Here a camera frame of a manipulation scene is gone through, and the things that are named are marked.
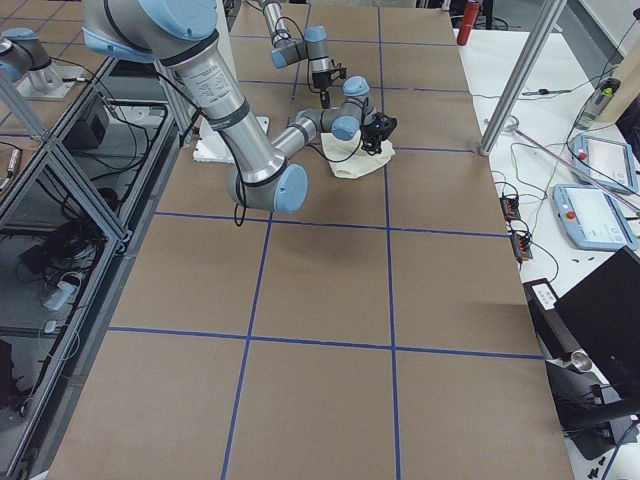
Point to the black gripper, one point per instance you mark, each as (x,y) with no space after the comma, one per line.
(372,132)
(321,81)

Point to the cream long-sleeve cat shirt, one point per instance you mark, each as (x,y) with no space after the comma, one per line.
(348,160)

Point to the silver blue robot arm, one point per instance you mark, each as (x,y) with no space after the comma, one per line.
(183,36)
(311,46)

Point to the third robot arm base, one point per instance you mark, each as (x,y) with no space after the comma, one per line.
(26,63)

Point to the upper orange electronics board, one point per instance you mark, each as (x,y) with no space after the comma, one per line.
(510,207)

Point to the orange electronics board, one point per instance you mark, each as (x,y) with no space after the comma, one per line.
(521,244)
(510,207)

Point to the lower orange electronics board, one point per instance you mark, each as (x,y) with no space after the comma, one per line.
(521,244)

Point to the red cylinder bottle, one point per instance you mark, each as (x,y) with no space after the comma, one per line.
(467,23)

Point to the near blue teach pendant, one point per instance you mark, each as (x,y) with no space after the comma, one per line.
(591,219)

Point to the blue teach pendant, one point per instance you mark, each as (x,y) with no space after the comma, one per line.
(591,219)
(606,161)

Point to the far blue teach pendant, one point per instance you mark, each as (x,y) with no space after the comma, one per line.
(606,161)

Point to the aluminium frame post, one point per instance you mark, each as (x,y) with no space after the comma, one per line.
(547,19)

